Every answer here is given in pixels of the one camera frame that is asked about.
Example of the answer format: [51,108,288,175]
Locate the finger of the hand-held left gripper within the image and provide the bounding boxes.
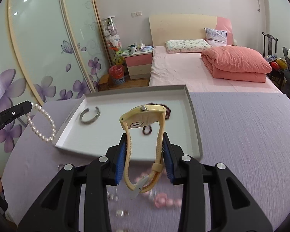
[0,101,32,126]

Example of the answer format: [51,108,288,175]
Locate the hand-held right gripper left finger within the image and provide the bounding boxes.
[16,133,129,232]

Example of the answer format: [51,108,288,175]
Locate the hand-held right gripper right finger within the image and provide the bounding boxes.
[161,132,274,232]

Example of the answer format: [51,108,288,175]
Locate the grey cardboard tray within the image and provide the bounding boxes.
[55,84,203,161]

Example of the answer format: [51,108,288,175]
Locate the pink bead bracelet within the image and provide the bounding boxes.
[135,168,184,208]

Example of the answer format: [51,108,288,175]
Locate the white pearl bracelet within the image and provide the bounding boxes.
[26,102,57,143]

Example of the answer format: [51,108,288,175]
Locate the thin silver charm bangle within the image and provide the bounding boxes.
[106,190,130,232]

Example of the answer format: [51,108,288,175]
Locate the cream yellow wristwatch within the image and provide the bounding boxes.
[119,104,168,200]

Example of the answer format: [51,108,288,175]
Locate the silver cuff bangle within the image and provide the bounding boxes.
[80,106,101,125]

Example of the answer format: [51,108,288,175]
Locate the purple textured cloth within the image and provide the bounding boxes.
[1,92,290,232]

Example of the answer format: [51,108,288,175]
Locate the floral sliding door wardrobe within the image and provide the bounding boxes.
[0,0,107,155]

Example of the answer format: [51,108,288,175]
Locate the small wooden stool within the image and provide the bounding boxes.
[98,74,111,92]

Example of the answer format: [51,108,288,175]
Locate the wastebasket with red bag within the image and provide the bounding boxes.
[109,64,125,85]

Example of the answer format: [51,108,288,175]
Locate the bed with pink sheet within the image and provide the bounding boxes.
[148,45,282,93]

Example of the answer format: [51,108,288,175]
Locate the pink and cream nightstand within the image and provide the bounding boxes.
[122,51,153,80]

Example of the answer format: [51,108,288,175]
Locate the plush toy display tube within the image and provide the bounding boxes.
[100,16,124,66]

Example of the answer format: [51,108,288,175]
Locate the blue tissue pack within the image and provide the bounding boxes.
[136,43,153,53]

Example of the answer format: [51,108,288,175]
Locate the printed white pillow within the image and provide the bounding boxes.
[165,39,212,54]

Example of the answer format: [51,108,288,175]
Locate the folded pink quilt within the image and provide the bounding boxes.
[200,45,272,83]

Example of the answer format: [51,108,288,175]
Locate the small purple pillow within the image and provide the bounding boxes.
[205,28,228,46]

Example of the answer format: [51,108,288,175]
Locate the cream and pink headboard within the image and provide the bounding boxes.
[148,14,233,47]

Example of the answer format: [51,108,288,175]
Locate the colourful toys on chair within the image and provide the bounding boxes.
[266,55,287,71]

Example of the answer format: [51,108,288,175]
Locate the dark wooden chair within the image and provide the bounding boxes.
[262,32,286,87]

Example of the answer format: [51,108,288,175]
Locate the dark red bead bracelet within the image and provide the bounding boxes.
[142,105,172,136]

